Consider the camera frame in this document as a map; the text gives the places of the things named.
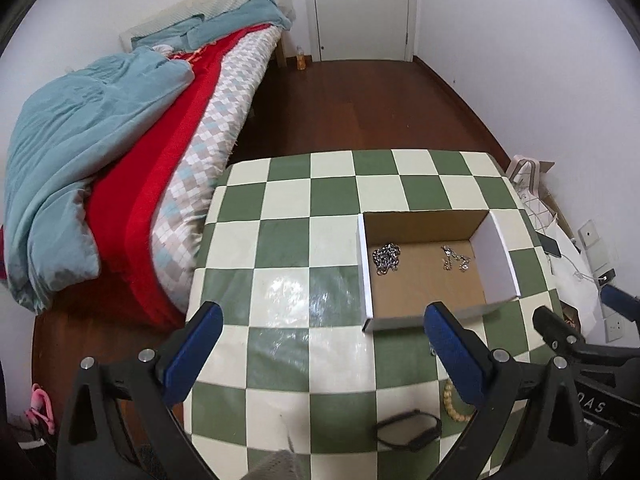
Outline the wooden bead bracelet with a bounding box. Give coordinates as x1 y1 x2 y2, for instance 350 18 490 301
442 378 476 424

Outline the black smart watch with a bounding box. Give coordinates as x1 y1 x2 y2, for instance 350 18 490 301
373 410 442 452

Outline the black charger plug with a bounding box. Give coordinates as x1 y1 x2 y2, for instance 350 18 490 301
598 269 616 287

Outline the pink slipper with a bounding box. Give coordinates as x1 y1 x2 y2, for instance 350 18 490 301
25 384 55 436

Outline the black smartphone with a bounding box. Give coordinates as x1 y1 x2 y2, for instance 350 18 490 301
537 233 562 258

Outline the patterned tote bag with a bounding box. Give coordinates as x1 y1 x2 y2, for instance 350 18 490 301
506 155 559 238

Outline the white cardboard box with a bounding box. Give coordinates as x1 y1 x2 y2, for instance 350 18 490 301
357 209 523 333

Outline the green white checkered tablecloth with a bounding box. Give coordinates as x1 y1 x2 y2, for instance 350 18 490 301
184 148 560 479

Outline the teal blue duvet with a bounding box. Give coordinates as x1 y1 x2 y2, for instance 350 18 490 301
3 0 293 316

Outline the bed with red sheet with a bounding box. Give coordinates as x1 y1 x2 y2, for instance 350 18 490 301
0 0 296 334

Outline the orange bottle on floor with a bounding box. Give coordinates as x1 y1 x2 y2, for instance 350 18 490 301
296 47 307 70

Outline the white door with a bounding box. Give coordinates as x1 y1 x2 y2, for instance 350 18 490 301
306 0 416 62

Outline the white wall socket strip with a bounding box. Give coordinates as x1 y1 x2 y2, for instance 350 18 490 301
578 220 625 344

